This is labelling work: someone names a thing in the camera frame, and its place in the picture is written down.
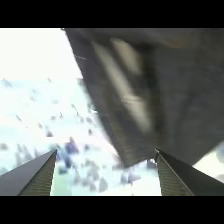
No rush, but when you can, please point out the dark grey striped garment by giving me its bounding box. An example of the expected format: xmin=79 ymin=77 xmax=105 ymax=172
xmin=62 ymin=28 xmax=224 ymax=168

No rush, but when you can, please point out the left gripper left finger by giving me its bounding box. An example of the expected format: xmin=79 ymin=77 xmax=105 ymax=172
xmin=0 ymin=148 xmax=58 ymax=197

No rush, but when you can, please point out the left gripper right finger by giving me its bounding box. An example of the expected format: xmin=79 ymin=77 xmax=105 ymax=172
xmin=153 ymin=148 xmax=224 ymax=197

